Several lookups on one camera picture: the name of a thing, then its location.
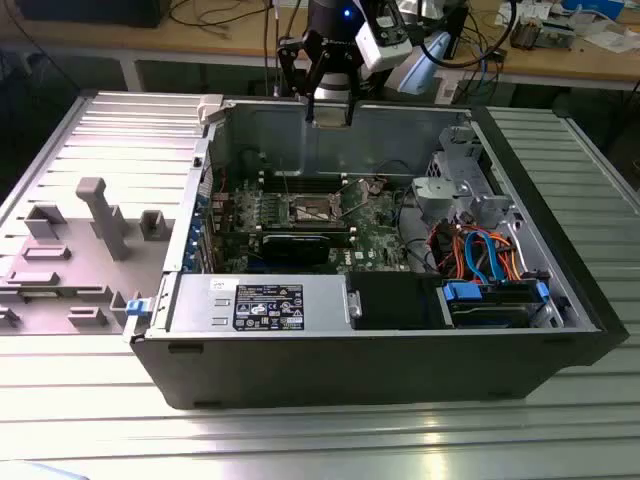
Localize pale grey case latch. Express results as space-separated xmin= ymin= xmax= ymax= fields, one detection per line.
xmin=196 ymin=93 xmax=225 ymax=127

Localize black graphics card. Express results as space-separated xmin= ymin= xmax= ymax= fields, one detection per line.
xmin=248 ymin=228 xmax=335 ymax=267

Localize camera cable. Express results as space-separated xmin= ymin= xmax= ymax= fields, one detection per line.
xmin=418 ymin=29 xmax=507 ymax=70

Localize white printed cards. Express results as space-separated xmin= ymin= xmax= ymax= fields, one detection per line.
xmin=494 ymin=0 xmax=551 ymax=26

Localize grey electronic device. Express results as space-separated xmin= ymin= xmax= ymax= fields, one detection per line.
xmin=538 ymin=17 xmax=576 ymax=51

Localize orange wire bundle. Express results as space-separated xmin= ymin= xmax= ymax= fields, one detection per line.
xmin=432 ymin=223 xmax=529 ymax=284

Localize black PC case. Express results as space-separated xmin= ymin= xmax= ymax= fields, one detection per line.
xmin=122 ymin=92 xmax=630 ymax=411

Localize grey power supply unit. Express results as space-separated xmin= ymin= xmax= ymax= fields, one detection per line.
xmin=169 ymin=273 xmax=351 ymax=334

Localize white papers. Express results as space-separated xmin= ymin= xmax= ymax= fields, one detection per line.
xmin=582 ymin=27 xmax=640 ymax=55

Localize CPU socket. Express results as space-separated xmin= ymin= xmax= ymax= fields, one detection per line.
xmin=285 ymin=191 xmax=347 ymax=227

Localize silver CPU green edge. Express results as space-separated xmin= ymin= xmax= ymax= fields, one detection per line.
xmin=312 ymin=106 xmax=351 ymax=129

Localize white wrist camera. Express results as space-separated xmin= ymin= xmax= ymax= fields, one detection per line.
xmin=355 ymin=0 xmax=414 ymax=71

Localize black upright box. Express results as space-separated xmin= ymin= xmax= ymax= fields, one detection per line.
xmin=442 ymin=2 xmax=471 ymax=61

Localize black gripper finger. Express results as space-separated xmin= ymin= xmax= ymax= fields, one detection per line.
xmin=276 ymin=29 xmax=329 ymax=124
xmin=344 ymin=62 xmax=363 ymax=127

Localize grey parts rack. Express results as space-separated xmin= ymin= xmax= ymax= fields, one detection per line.
xmin=0 ymin=175 xmax=177 ymax=337

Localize copper coil transformer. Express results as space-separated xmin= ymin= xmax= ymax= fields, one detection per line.
xmin=509 ymin=13 xmax=540 ymax=51

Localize hard disk in blue carrier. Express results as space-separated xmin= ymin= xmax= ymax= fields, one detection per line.
xmin=435 ymin=278 xmax=554 ymax=331

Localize blue flat wire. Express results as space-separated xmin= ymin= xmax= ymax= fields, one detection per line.
xmin=462 ymin=230 xmax=503 ymax=285

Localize silver metal drive cage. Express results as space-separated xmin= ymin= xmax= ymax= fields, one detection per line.
xmin=411 ymin=124 xmax=517 ymax=227

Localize green motherboard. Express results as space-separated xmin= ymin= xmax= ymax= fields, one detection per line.
xmin=207 ymin=169 xmax=419 ymax=275

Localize wooden desk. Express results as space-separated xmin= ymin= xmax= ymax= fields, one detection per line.
xmin=0 ymin=0 xmax=640 ymax=94

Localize large black box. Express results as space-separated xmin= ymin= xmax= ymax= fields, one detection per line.
xmin=14 ymin=0 xmax=174 ymax=29

